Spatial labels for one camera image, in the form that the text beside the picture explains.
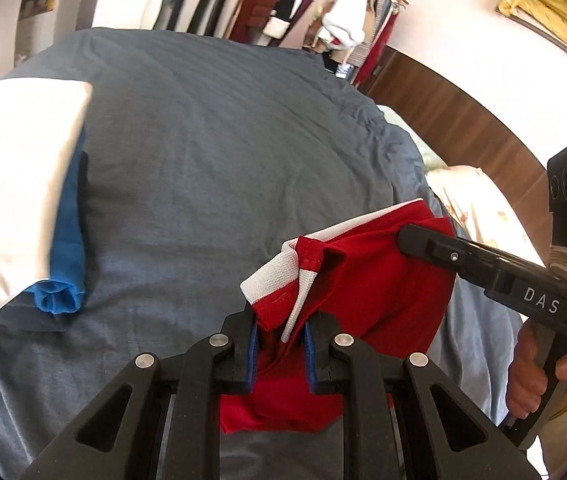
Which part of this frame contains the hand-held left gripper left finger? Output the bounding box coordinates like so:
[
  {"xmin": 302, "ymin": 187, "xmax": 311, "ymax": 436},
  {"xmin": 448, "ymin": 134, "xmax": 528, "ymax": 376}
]
[{"xmin": 20, "ymin": 310, "xmax": 264, "ymax": 480}]

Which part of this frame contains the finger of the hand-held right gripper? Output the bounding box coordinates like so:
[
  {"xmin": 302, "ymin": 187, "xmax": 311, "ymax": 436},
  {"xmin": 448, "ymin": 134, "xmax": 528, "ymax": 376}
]
[{"xmin": 397, "ymin": 224, "xmax": 503, "ymax": 292}]

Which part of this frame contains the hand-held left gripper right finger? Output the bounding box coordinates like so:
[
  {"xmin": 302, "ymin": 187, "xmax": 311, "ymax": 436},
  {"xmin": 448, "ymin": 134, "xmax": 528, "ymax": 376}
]
[{"xmin": 303, "ymin": 312, "xmax": 539, "ymax": 480}]

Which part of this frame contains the red and white shirt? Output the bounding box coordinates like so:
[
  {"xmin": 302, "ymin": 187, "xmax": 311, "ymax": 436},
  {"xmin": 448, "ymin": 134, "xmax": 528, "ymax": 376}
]
[{"xmin": 219, "ymin": 199, "xmax": 459, "ymax": 435}]

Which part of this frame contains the person's right hand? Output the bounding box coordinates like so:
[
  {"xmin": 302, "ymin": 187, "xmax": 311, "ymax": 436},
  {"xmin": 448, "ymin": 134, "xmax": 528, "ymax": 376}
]
[{"xmin": 506, "ymin": 320, "xmax": 567, "ymax": 418}]

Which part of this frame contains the pale green pillow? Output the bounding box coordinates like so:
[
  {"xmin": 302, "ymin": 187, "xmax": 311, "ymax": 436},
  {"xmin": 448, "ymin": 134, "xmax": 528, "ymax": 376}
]
[{"xmin": 376, "ymin": 105, "xmax": 447, "ymax": 168}]

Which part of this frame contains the grey-blue bed blanket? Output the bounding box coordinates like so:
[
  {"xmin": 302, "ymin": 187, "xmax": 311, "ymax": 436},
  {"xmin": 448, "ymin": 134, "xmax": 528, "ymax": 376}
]
[{"xmin": 0, "ymin": 27, "xmax": 524, "ymax": 480}]

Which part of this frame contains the blue folded cloth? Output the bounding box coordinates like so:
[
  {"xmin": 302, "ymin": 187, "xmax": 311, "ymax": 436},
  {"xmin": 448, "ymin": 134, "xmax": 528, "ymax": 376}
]
[{"xmin": 30, "ymin": 130, "xmax": 89, "ymax": 316}]

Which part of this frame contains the yellow hanging cloth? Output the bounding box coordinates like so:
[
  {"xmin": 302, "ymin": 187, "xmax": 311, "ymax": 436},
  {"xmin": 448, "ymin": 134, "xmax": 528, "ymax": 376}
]
[{"xmin": 494, "ymin": 0, "xmax": 567, "ymax": 93}]

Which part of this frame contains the white folded cloth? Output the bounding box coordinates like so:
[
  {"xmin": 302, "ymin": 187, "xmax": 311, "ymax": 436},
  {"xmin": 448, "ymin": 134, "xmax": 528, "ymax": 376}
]
[{"xmin": 0, "ymin": 77, "xmax": 94, "ymax": 322}]

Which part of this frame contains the row of hanging clothes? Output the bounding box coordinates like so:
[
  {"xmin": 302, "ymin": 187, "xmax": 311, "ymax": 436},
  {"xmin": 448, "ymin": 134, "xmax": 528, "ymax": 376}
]
[{"xmin": 153, "ymin": 0, "xmax": 409, "ymax": 86}]

